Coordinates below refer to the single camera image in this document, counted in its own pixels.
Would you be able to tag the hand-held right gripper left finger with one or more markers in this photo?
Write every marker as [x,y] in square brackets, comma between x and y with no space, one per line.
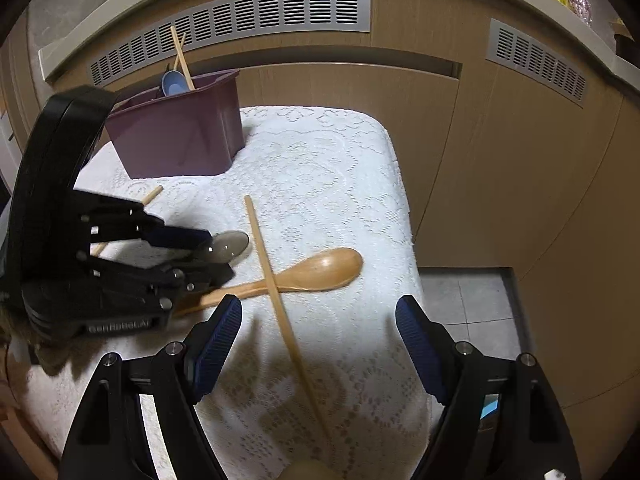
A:
[215,345]

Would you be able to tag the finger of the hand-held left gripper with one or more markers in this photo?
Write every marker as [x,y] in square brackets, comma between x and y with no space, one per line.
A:
[170,237]
[200,275]

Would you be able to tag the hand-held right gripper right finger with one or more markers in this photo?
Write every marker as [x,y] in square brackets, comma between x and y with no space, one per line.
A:
[420,345]

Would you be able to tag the wooden chopstick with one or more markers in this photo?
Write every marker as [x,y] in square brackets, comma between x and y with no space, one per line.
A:
[184,65]
[290,330]
[152,195]
[179,52]

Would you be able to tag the purple plastic utensil holder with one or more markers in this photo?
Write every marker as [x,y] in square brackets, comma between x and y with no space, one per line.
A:
[180,130]

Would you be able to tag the blue plastic spoon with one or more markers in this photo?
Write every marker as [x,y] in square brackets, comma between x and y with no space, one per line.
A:
[175,85]

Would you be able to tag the person's right hand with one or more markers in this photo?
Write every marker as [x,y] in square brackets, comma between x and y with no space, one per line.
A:
[312,471]

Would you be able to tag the brown wooden spoon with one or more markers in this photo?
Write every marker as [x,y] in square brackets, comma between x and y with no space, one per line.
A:
[320,270]

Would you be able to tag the white lace tablecloth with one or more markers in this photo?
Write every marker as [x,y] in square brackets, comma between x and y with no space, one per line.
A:
[325,185]

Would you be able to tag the long grey vent grille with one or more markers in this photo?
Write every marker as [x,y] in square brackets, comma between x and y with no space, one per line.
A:
[240,15]

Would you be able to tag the small grey vent grille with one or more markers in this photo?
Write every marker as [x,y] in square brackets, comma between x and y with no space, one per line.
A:
[537,62]

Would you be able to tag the black pot with cream rim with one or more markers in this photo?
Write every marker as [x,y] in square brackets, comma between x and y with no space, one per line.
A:
[627,37]

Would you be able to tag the plastic bottle with orange cap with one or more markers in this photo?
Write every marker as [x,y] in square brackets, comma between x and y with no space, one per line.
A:
[580,5]

